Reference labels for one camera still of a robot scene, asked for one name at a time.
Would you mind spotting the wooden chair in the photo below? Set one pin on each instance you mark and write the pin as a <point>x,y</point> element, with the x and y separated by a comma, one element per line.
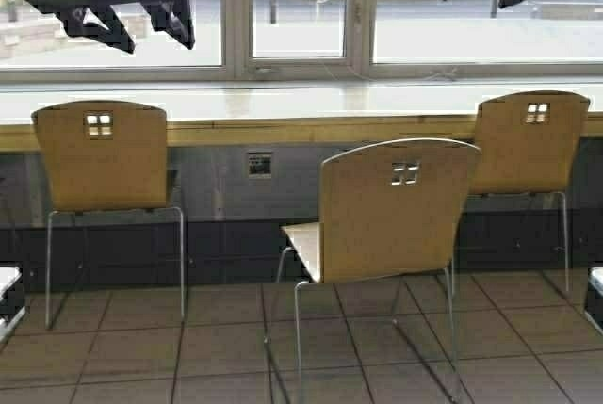
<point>103,156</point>
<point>386,209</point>
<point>528,142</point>

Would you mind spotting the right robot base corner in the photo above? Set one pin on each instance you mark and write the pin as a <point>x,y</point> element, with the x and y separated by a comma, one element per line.
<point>593,297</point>

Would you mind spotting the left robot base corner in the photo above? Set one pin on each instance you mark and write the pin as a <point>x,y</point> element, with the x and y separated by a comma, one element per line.
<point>13,306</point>

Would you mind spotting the long wooden window counter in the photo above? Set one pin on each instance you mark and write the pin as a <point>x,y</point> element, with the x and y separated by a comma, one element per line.
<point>332,112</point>

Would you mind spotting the wall power outlet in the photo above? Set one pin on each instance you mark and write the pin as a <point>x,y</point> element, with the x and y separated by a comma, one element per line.
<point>259,165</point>

